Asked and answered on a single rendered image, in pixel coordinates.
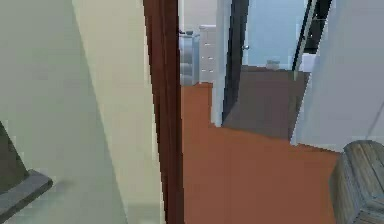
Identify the silver grey appliance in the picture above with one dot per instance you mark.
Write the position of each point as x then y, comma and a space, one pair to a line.
188, 56

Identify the grey wooden furniture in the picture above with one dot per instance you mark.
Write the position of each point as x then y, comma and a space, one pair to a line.
361, 181

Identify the black room door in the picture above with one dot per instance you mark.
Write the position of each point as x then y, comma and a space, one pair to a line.
235, 56

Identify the white chest of drawers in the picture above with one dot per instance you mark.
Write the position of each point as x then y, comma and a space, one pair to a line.
208, 53

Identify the black framed window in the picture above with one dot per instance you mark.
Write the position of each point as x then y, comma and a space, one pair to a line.
311, 33

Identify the dark red-brown room door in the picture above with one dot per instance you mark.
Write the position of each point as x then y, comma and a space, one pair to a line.
165, 100

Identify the dark grey furniture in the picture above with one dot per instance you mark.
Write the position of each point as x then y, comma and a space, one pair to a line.
15, 186

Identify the silver round door knob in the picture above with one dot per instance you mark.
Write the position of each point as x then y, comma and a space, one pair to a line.
245, 47

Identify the small grey box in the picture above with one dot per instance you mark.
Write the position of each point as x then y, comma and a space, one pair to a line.
273, 64

